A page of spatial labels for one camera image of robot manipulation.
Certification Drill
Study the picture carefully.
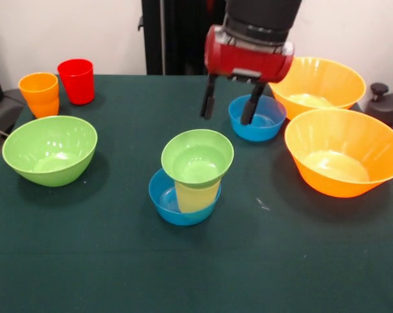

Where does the black pedestal foot with knob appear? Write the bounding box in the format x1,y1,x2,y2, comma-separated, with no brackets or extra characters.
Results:
366,82,393,130

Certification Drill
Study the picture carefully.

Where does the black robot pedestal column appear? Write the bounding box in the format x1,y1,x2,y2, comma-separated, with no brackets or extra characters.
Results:
138,0,230,76

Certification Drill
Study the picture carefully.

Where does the large green bowl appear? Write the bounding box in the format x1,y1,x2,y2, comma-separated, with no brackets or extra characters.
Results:
1,115,99,188

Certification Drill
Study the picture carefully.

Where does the orange cup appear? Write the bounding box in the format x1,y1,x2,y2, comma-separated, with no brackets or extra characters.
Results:
18,72,60,119

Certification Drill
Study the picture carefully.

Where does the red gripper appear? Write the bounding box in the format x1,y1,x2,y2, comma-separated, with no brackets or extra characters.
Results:
199,25,296,127

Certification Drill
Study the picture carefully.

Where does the dark green table cloth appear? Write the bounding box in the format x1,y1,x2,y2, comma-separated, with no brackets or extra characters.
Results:
0,74,393,313

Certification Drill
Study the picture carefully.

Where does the blue bowl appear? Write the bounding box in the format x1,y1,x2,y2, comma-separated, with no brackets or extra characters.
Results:
148,168,223,227
228,94,287,142

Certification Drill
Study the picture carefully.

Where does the yellow cup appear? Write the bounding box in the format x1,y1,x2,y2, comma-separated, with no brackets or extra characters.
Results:
174,180,222,215

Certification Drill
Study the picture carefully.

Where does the small green bowl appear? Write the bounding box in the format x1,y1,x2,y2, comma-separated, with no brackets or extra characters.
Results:
160,128,235,188

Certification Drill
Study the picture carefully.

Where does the large orange bowl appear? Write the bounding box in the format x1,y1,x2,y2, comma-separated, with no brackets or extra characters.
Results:
284,108,393,199
268,57,367,121

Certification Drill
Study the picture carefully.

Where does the red cup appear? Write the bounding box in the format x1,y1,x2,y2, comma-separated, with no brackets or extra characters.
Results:
57,58,95,106

